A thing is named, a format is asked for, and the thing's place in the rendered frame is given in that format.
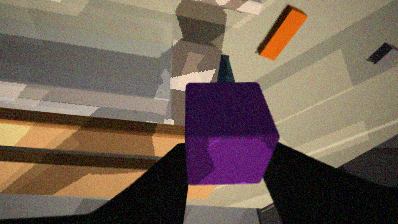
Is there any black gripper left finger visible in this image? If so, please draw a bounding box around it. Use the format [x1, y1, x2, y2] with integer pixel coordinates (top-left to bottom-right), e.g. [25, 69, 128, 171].
[0, 143, 188, 224]

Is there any orange rectangular block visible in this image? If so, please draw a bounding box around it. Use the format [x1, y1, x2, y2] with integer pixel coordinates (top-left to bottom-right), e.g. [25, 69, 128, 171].
[258, 5, 308, 60]

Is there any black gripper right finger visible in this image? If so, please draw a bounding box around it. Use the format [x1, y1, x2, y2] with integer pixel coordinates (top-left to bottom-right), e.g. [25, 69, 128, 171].
[263, 142, 398, 224]

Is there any purple block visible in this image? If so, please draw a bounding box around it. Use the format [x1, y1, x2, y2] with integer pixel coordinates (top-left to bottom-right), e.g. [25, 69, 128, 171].
[185, 82, 280, 186]

